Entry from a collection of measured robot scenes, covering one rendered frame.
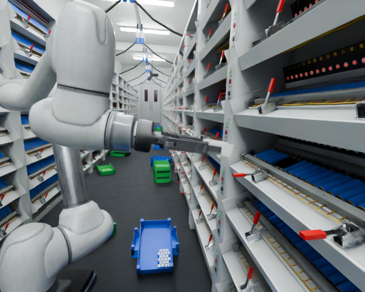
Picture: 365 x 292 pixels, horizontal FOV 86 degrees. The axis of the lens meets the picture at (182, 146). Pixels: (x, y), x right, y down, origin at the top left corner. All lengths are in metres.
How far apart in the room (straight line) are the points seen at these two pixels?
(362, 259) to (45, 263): 0.85
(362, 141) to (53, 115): 0.51
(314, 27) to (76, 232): 0.95
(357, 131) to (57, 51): 0.51
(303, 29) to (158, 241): 1.28
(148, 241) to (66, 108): 1.12
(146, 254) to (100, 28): 1.21
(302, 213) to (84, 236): 0.77
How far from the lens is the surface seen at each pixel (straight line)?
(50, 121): 0.46
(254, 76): 0.77
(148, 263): 1.36
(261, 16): 0.82
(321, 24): 0.46
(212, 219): 1.12
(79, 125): 0.44
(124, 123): 0.43
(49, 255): 0.90
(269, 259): 0.63
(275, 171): 0.58
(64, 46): 0.45
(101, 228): 0.97
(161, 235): 1.43
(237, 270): 0.86
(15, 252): 0.88
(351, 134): 0.37
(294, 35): 0.51
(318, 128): 0.41
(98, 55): 0.44
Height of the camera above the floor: 0.93
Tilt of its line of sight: 10 degrees down
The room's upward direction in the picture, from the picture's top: 2 degrees clockwise
